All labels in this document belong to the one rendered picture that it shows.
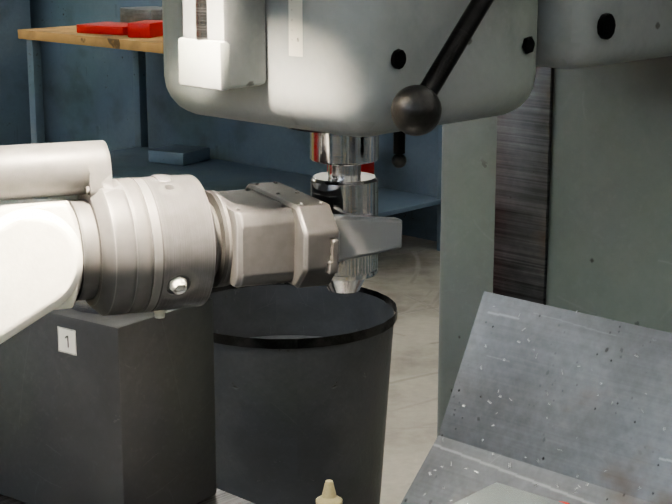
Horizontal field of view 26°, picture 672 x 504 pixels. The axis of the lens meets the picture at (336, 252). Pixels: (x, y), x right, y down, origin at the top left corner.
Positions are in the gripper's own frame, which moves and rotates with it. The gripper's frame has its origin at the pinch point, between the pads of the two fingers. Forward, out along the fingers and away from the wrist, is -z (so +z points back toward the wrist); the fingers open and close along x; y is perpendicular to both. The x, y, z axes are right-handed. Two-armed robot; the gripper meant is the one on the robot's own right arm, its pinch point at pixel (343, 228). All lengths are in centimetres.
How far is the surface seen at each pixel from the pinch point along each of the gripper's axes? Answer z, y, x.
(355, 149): 0.3, -5.9, -2.4
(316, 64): 6.2, -12.4, -9.1
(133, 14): -169, 27, 611
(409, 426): -144, 121, 262
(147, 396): 7.2, 18.7, 23.4
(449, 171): -26.7, 2.9, 33.1
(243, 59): 9.8, -12.5, -6.0
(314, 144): 2.4, -6.0, -0.3
